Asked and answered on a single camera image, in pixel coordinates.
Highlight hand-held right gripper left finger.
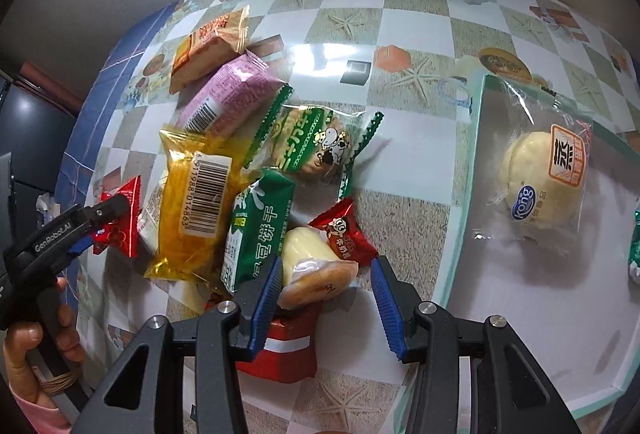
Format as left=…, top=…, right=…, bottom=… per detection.
left=65, top=256, right=283, bottom=434

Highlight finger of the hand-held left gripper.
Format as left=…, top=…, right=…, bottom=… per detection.
left=75, top=194, right=130, bottom=236
left=61, top=226, right=108, bottom=259

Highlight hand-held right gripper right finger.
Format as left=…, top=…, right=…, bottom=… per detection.
left=370, top=256, right=583, bottom=434

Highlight shiny red snack packet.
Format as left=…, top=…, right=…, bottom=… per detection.
left=91, top=175, right=144, bottom=260

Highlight white snack packet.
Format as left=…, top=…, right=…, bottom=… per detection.
left=136, top=171, right=172, bottom=256

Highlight red white-striped snack box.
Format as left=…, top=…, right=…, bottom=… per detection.
left=207, top=294, right=319, bottom=386

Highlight brown cake clear wrapper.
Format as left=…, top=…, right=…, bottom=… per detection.
left=276, top=258, right=360, bottom=311

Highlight pale yellow bun packet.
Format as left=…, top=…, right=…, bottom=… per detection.
left=281, top=226, right=337, bottom=287

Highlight green biscuit packet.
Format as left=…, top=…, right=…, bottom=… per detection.
left=219, top=168, right=297, bottom=296

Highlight small red candy packet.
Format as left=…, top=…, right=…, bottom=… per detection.
left=307, top=198, right=379, bottom=266

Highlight yellow clear snack packet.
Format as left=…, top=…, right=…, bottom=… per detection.
left=144, top=124, right=243, bottom=286

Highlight pink snack packet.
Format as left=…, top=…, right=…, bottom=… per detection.
left=176, top=53, right=284, bottom=141

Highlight clear green-edged biscuit packet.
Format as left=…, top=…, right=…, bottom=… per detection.
left=242, top=83, right=386, bottom=201

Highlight orange snack packet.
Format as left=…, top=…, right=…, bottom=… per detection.
left=169, top=6, right=251, bottom=96

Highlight person's left forearm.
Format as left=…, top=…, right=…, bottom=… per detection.
left=7, top=384, right=73, bottom=434

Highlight person's left hand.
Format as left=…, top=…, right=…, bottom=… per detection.
left=2, top=276, right=87, bottom=396

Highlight blue plaid cloth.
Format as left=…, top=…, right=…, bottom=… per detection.
left=52, top=6, right=177, bottom=375

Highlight dark cabinet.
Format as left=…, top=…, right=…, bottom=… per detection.
left=0, top=61, right=84, bottom=235

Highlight steamed cake clear packet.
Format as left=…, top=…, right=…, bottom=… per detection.
left=471, top=78, right=597, bottom=261

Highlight dark green snack packet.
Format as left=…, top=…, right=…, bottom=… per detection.
left=626, top=208, right=640, bottom=286

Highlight printed checkered tablecloth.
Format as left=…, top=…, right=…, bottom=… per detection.
left=65, top=0, right=640, bottom=434

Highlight beige cord bracelet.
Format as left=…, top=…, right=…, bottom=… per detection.
left=39, top=364, right=82, bottom=396

